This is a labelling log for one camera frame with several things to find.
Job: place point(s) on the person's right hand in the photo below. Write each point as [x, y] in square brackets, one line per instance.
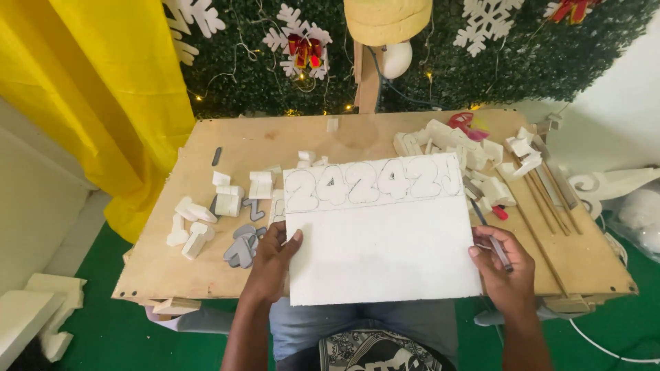
[508, 278]

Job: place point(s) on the person's left hand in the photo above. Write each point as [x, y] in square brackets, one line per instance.
[268, 268]

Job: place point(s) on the grey pen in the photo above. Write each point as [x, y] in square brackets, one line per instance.
[501, 253]

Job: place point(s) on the white foam sheet with outlines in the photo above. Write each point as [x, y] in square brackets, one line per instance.
[381, 247]

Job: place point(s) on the pile of grey letter templates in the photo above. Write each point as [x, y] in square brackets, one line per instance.
[241, 248]

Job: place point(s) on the grey zigzag template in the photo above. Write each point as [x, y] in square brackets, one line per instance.
[253, 208]

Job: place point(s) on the person's blue jeans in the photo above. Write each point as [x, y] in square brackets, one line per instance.
[309, 327]

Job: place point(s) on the group of white foam cutouts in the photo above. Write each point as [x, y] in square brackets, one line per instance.
[227, 203]

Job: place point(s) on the bundle of wooden sticks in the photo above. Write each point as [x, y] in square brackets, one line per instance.
[539, 203]

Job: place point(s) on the wooden block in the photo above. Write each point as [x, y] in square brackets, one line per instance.
[176, 305]

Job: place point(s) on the metal ruler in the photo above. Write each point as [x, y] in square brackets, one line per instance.
[547, 183]

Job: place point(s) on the small dark grey strip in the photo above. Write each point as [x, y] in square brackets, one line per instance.
[216, 156]

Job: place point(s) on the heap of white foam offcuts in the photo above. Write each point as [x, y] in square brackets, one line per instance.
[464, 154]

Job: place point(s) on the person's black patterned shirt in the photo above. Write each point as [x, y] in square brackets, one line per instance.
[376, 353]

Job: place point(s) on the white foam scroll ornament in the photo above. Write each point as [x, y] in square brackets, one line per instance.
[611, 185]

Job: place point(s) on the clear plastic bag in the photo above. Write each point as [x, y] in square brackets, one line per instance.
[639, 219]

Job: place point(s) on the red and pink plastic tool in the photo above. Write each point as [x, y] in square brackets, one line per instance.
[466, 125]

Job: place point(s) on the green hedge backdrop with lights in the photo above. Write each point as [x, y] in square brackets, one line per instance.
[515, 67]

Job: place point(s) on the white snowflake with red bow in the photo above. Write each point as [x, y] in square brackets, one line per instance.
[299, 44]

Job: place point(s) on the white foam blocks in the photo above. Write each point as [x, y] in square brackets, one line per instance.
[36, 314]

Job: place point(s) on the yellow curtain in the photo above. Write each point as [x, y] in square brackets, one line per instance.
[103, 92]

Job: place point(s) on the white snowflake decoration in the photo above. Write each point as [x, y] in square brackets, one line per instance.
[180, 44]
[198, 14]
[484, 23]

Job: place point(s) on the white foam egg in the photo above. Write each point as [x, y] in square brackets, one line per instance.
[397, 59]

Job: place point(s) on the yellow foam cylinder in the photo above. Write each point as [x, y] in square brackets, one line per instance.
[386, 19]

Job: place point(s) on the red and gold bow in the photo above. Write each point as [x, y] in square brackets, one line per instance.
[570, 9]

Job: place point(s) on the wooden post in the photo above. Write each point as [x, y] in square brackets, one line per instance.
[367, 77]

